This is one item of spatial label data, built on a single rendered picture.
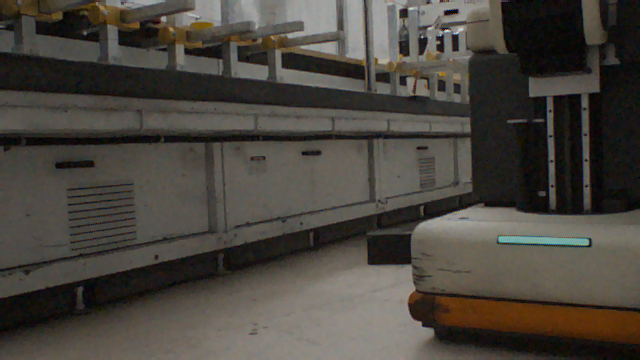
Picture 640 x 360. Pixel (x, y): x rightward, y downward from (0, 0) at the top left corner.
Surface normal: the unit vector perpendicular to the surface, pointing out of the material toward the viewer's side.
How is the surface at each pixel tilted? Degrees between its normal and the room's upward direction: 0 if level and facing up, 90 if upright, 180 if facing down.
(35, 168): 90
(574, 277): 90
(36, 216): 90
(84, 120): 90
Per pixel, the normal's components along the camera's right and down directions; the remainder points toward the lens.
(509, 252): -0.52, 0.07
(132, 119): 0.85, 0.00
